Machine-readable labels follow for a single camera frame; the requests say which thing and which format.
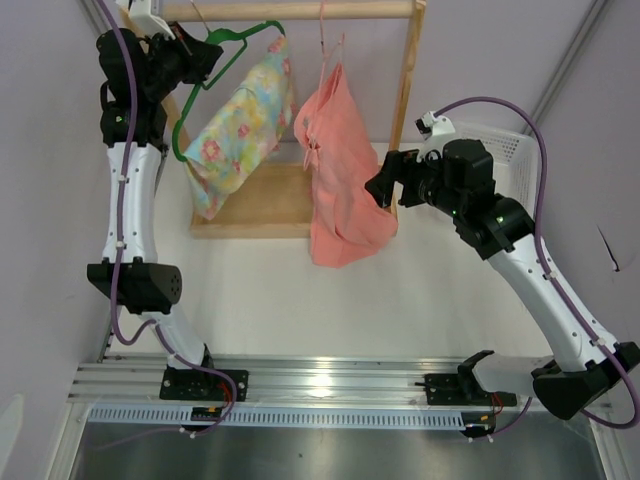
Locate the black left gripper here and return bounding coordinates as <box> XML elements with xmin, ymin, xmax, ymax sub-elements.
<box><xmin>141</xmin><ymin>21</ymin><xmax>221</xmax><ymax>101</ymax></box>

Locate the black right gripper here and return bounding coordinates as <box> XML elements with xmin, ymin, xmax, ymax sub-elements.
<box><xmin>366</xmin><ymin>143</ymin><xmax>466</xmax><ymax>219</ymax></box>

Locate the green plastic hanger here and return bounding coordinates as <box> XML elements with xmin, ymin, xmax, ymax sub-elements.
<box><xmin>171</xmin><ymin>20</ymin><xmax>285</xmax><ymax>163</ymax></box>

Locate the floral pastel skirt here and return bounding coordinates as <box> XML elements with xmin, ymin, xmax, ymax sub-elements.
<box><xmin>183</xmin><ymin>35</ymin><xmax>296</xmax><ymax>220</ymax></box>

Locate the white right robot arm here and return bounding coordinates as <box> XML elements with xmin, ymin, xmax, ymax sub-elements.
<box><xmin>365</xmin><ymin>139</ymin><xmax>639</xmax><ymax>420</ymax></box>

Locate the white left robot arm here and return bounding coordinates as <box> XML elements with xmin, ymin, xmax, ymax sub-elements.
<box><xmin>86</xmin><ymin>23</ymin><xmax>222</xmax><ymax>400</ymax></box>

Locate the pink pleated skirt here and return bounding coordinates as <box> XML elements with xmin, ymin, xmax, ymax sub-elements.
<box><xmin>294</xmin><ymin>64</ymin><xmax>398</xmax><ymax>268</ymax></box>

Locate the wooden clothes rack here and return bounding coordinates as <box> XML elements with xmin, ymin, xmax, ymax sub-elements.
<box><xmin>116</xmin><ymin>0</ymin><xmax>430</xmax><ymax>240</ymax></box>

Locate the white plastic basket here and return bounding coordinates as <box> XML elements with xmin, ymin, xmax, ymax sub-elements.
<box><xmin>454</xmin><ymin>122</ymin><xmax>539</xmax><ymax>217</ymax></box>

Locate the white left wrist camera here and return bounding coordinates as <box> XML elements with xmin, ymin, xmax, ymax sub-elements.
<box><xmin>116</xmin><ymin>0</ymin><xmax>175</xmax><ymax>40</ymax></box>

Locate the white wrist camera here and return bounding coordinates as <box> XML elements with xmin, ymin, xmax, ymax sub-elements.
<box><xmin>415</xmin><ymin>111</ymin><xmax>458</xmax><ymax>163</ymax></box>
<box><xmin>116</xmin><ymin>0</ymin><xmax>175</xmax><ymax>40</ymax></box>

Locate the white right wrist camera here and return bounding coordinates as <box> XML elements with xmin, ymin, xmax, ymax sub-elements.
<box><xmin>415</xmin><ymin>111</ymin><xmax>458</xmax><ymax>163</ymax></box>

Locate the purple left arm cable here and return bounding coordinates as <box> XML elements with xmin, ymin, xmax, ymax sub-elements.
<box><xmin>94</xmin><ymin>0</ymin><xmax>239</xmax><ymax>441</ymax></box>

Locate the pink wire hanger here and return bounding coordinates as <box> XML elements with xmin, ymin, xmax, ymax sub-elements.
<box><xmin>303</xmin><ymin>0</ymin><xmax>345</xmax><ymax>171</ymax></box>

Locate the aluminium mounting rail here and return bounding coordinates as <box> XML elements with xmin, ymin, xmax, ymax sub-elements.
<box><xmin>67</xmin><ymin>352</ymin><xmax>613</xmax><ymax>414</ymax></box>

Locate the white slotted cable duct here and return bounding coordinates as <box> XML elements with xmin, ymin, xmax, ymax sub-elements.
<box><xmin>87</xmin><ymin>403</ymin><xmax>466</xmax><ymax>431</ymax></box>

